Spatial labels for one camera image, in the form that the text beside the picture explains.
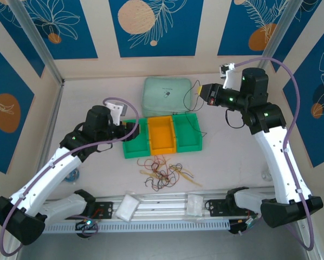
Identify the thin black cable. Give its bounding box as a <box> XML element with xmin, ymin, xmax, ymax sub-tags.
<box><xmin>183</xmin><ymin>80</ymin><xmax>209</xmax><ymax>136</ymax></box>
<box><xmin>142</xmin><ymin>158</ymin><xmax>179</xmax><ymax>191</ymax></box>

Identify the thin red cable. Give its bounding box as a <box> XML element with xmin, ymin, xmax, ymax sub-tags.
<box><xmin>151</xmin><ymin>159</ymin><xmax>183</xmax><ymax>188</ymax></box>
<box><xmin>137</xmin><ymin>155</ymin><xmax>164</xmax><ymax>176</ymax></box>

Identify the green plastic bin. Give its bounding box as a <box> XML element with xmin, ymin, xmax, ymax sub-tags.
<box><xmin>121</xmin><ymin>118</ymin><xmax>151</xmax><ymax>160</ymax></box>
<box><xmin>172</xmin><ymin>113</ymin><xmax>203</xmax><ymax>153</ymax></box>

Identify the orange plastic bin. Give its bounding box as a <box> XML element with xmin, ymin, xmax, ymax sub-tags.
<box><xmin>147</xmin><ymin>115</ymin><xmax>178</xmax><ymax>157</ymax></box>

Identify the mint green zip pouch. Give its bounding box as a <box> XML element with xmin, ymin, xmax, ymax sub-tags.
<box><xmin>140</xmin><ymin>77</ymin><xmax>193</xmax><ymax>119</ymax></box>

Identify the blue tape roll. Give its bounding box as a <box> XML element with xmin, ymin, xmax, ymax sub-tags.
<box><xmin>64</xmin><ymin>169</ymin><xmax>81</xmax><ymax>184</ymax></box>

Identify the clear plastic bag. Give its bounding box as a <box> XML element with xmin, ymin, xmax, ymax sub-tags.
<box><xmin>185</xmin><ymin>192</ymin><xmax>204</xmax><ymax>217</ymax></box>
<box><xmin>115</xmin><ymin>191</ymin><xmax>141</xmax><ymax>223</ymax></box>

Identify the small circuit board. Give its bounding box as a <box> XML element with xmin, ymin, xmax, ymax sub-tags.
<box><xmin>75</xmin><ymin>219</ymin><xmax>99</xmax><ymax>234</ymax></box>
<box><xmin>229</xmin><ymin>216</ymin><xmax>260</xmax><ymax>236</ymax></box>

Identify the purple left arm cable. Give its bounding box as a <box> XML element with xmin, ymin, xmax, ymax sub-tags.
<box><xmin>0</xmin><ymin>97</ymin><xmax>140</xmax><ymax>257</ymax></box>

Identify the aluminium table edge rail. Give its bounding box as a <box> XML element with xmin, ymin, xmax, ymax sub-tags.
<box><xmin>40</xmin><ymin>81</ymin><xmax>66</xmax><ymax>174</ymax></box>

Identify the aluminium corner post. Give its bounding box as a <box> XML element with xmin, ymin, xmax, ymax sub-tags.
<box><xmin>9</xmin><ymin>0</ymin><xmax>65</xmax><ymax>85</ymax></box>
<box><xmin>259</xmin><ymin>0</ymin><xmax>303</xmax><ymax>72</ymax></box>

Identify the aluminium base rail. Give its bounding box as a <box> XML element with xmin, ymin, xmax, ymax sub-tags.
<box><xmin>47</xmin><ymin>186</ymin><xmax>276</xmax><ymax>220</ymax></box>

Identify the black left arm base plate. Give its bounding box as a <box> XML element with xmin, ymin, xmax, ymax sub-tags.
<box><xmin>93</xmin><ymin>201</ymin><xmax>114</xmax><ymax>220</ymax></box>

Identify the white slotted cable duct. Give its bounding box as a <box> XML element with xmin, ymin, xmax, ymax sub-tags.
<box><xmin>44</xmin><ymin>219</ymin><xmax>231</xmax><ymax>234</ymax></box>

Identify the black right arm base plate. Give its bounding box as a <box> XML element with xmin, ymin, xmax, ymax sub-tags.
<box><xmin>206</xmin><ymin>199</ymin><xmax>233</xmax><ymax>217</ymax></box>

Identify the aluminium frame strut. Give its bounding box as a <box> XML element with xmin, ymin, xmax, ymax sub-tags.
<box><xmin>297</xmin><ymin>218</ymin><xmax>323</xmax><ymax>260</ymax></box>

